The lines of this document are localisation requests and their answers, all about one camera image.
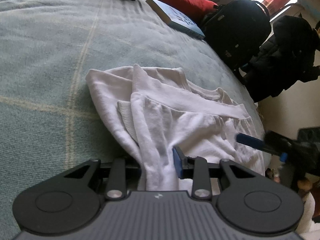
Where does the white printed sweatshirt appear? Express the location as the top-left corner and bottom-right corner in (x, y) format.
(86, 65), (266, 191)

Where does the dark hanging coat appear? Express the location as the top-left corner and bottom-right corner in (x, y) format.
(241, 16), (319, 102)

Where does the black backpack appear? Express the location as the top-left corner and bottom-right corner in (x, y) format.
(201, 0), (271, 72)

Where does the light blue book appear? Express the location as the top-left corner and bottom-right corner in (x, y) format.
(146, 0), (205, 40)

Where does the green quilted bed cover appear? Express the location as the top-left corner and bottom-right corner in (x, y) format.
(1, 0), (264, 239)

